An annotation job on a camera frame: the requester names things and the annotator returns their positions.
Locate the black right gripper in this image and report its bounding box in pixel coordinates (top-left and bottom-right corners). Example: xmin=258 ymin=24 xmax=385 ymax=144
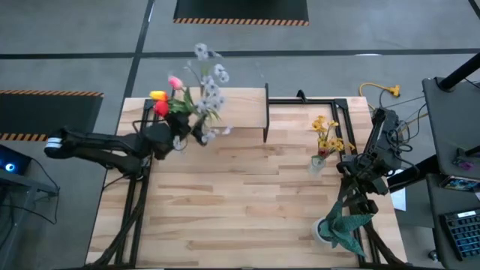
xmin=336 ymin=152 xmax=391 ymax=196

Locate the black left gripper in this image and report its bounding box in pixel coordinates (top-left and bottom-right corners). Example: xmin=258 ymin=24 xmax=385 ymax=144
xmin=144 ymin=112 xmax=208 ymax=161

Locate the clear glass vase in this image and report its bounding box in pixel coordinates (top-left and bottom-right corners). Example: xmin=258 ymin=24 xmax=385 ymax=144
xmin=307 ymin=154 xmax=326 ymax=176
xmin=172 ymin=127 xmax=196 ymax=152

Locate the white artificial flower bunch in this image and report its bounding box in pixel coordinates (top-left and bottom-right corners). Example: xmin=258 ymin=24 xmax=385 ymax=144
xmin=182 ymin=42 xmax=233 ymax=146

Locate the yellow artificial tulip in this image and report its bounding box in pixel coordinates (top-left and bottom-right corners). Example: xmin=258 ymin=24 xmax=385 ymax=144
xmin=148 ymin=89 xmax=177 ymax=110

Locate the pink artificial tulip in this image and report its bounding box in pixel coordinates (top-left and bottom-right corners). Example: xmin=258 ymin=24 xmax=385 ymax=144
xmin=167 ymin=74 xmax=194 ymax=113

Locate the yellow artificial flower bunch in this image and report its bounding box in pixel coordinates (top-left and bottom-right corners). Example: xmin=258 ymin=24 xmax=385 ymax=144
xmin=310 ymin=115 xmax=356 ymax=161

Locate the wooden shelf with black legs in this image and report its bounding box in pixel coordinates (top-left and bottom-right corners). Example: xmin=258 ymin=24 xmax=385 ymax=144
xmin=167 ymin=82 xmax=271 ymax=144

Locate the white paper sheet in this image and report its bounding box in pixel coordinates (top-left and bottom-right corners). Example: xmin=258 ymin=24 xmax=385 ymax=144
xmin=382 ymin=166 xmax=407 ymax=212

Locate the black beam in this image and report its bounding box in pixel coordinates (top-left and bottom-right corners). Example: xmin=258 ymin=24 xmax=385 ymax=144
xmin=387 ymin=144 xmax=480 ymax=193

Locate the green potted plant white pot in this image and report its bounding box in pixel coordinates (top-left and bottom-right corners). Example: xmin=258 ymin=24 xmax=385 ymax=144
xmin=312 ymin=197 xmax=375 ymax=259

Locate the grey desk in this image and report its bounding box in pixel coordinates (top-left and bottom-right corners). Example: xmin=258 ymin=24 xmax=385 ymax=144
xmin=425 ymin=172 xmax=480 ymax=270
xmin=422 ymin=76 xmax=480 ymax=180

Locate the tablet with lit screen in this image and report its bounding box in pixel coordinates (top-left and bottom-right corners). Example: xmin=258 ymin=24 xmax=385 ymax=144
xmin=439 ymin=175 xmax=480 ymax=194

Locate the small purple object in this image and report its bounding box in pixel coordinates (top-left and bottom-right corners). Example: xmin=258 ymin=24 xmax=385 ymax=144
xmin=451 ymin=148 xmax=474 ymax=173

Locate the black keyboard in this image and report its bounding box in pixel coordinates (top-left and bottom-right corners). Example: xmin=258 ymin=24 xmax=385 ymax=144
xmin=439 ymin=208 xmax=480 ymax=263

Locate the black mat with hazard stripes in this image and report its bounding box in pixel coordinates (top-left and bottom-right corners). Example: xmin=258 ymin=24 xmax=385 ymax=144
xmin=0 ymin=88 xmax=105 ymax=143
xmin=172 ymin=0 xmax=311 ymax=27

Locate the grey metal stand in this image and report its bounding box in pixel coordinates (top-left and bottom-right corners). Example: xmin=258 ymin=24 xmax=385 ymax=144
xmin=0 ymin=170 xmax=61 ymax=270

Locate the black computer with blue light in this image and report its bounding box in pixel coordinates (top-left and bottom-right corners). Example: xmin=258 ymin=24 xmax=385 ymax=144
xmin=0 ymin=144 xmax=33 ymax=176

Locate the yellow extension cable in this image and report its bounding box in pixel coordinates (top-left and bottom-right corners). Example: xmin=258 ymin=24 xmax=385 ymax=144
xmin=358 ymin=82 xmax=401 ymax=133

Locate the black post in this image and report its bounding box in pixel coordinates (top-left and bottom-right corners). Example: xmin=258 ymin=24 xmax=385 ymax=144
xmin=437 ymin=52 xmax=480 ymax=93

